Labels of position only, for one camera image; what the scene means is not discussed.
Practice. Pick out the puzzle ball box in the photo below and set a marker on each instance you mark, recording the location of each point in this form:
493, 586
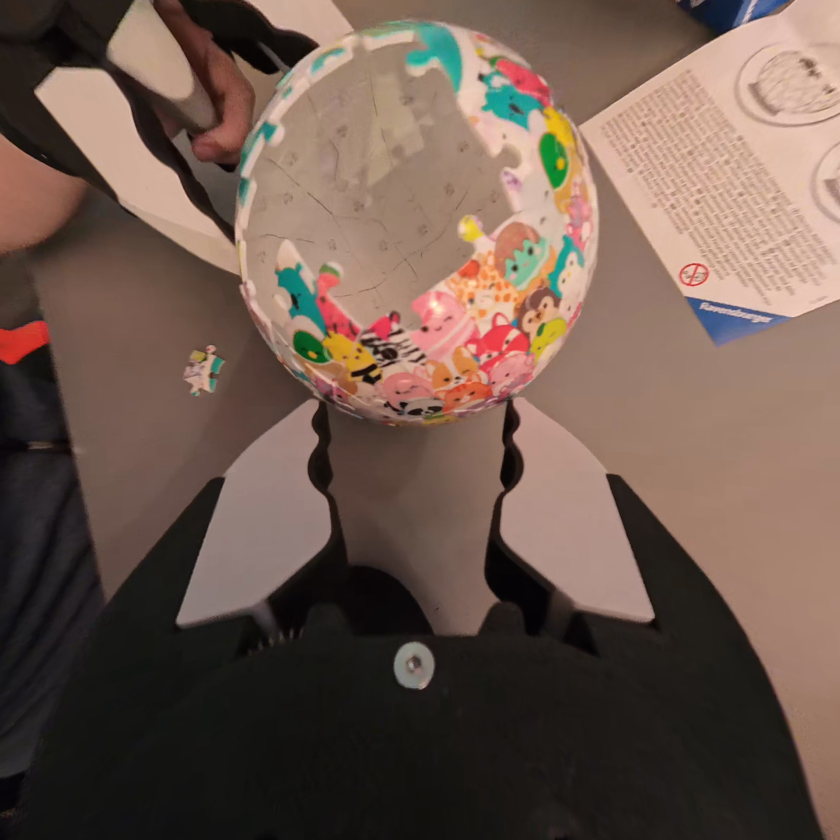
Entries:
728, 13

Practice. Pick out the person's legs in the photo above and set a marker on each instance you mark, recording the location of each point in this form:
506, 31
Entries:
39, 558

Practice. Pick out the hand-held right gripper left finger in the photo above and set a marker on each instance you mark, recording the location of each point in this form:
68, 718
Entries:
262, 525

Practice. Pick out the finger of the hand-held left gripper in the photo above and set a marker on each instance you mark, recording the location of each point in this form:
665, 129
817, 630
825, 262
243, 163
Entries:
302, 19
118, 151

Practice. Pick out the white instruction sheet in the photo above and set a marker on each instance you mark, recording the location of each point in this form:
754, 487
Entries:
722, 197

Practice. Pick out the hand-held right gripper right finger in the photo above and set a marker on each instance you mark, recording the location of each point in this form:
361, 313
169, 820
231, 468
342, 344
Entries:
564, 525

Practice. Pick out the loose puzzle piece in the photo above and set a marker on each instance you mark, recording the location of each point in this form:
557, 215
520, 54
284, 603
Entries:
205, 371

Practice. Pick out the person's left forearm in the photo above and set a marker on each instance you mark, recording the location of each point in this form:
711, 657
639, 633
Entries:
33, 203

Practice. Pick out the person's left hand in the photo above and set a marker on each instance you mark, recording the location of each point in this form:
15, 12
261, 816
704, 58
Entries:
229, 98

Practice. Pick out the colourful puzzle ball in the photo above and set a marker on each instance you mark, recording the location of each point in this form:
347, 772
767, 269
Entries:
492, 315

